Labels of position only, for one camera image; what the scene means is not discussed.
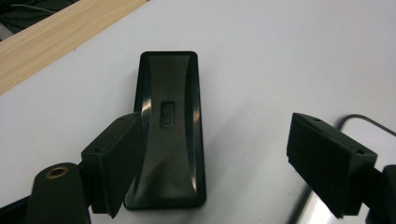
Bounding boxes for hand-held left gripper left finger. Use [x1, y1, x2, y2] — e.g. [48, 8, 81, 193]
[80, 112, 146, 219]

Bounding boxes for wooden table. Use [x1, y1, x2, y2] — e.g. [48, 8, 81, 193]
[0, 0, 148, 96]

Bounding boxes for small whiteboard with handle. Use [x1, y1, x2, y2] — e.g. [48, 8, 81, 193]
[291, 114, 396, 224]

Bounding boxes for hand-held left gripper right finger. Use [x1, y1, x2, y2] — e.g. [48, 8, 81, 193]
[286, 112, 379, 219]

